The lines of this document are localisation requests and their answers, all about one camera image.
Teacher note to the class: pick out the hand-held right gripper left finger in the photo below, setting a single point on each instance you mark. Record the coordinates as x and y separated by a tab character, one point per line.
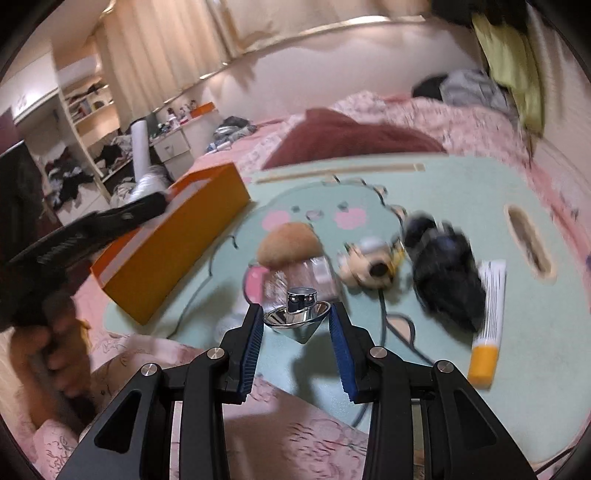
249	353

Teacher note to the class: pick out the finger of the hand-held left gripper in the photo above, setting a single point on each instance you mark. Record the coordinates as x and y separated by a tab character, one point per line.
101	224

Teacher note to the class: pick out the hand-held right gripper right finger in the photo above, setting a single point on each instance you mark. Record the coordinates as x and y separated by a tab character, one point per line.
341	353

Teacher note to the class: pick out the silver metal spinning top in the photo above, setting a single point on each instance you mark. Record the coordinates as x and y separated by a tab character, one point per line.
298	318

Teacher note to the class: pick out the orange cardboard box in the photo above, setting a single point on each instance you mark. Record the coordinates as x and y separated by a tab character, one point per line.
184	235

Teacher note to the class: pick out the beige round plush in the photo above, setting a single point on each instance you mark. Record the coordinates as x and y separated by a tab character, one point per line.
288	242

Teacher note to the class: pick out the person's left hand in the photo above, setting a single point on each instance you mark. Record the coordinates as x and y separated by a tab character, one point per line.
64	341

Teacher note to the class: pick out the heap of clothes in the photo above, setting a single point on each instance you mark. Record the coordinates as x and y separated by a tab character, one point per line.
69	180

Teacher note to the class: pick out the white paper roll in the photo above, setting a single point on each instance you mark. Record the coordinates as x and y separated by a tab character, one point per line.
141	147

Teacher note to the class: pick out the plush dog toy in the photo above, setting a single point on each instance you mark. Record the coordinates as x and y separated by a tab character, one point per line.
369	261

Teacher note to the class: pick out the pink floral bedsheet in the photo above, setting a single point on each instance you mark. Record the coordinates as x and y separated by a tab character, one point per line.
300	443

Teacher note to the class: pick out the white nightstand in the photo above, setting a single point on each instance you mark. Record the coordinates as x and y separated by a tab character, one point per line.
173	150

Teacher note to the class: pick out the white shelf unit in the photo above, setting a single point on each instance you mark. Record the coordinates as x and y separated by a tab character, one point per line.
87	115

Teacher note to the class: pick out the black cloth pouch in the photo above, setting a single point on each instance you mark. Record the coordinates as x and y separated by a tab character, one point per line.
445	272

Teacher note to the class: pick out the white tube with orange cap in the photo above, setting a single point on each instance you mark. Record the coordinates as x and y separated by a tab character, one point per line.
488	318

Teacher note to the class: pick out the small orange box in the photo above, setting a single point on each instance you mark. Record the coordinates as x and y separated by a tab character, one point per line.
203	110

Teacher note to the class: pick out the pile of clothes on quilt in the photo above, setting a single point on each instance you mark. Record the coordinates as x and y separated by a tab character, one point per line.
233	131

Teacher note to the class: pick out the beige curtain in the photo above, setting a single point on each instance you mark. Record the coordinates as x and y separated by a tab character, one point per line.
166	50

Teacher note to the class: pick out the green cartoon play mat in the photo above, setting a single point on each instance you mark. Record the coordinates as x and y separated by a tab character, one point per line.
461	194

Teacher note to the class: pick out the maroon pillow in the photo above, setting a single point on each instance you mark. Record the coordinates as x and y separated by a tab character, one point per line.
351	136

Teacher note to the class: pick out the grey clothes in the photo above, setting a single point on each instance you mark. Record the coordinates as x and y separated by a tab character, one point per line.
471	90

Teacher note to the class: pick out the yellow-green cloth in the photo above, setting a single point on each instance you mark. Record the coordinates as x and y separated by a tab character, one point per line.
512	64

